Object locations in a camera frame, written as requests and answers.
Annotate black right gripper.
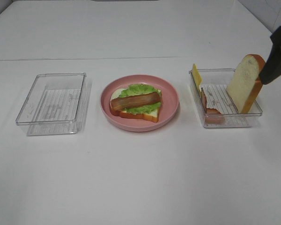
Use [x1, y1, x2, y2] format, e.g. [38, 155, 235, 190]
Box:
[259, 26, 281, 85]

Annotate bacon strip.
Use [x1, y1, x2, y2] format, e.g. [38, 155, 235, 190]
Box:
[201, 88, 225, 124]
[111, 92, 161, 111]

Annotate bread slice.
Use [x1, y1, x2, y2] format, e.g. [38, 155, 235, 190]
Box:
[226, 54, 265, 113]
[109, 88, 161, 123]

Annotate green lettuce leaf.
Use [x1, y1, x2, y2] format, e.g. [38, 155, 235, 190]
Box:
[119, 83, 162, 112]

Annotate clear right plastic tray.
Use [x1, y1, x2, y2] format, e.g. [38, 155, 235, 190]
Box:
[189, 68, 263, 128]

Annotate clear plastic tray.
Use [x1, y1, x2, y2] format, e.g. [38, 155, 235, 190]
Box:
[189, 68, 263, 128]
[15, 72, 90, 136]

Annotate yellow cheese slice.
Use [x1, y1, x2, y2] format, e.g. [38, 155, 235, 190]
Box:
[192, 64, 202, 91]

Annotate pink round plate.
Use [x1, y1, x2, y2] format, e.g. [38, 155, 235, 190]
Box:
[100, 75, 179, 132]

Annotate clear left plastic tray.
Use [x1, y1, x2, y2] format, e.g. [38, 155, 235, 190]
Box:
[15, 72, 90, 136]

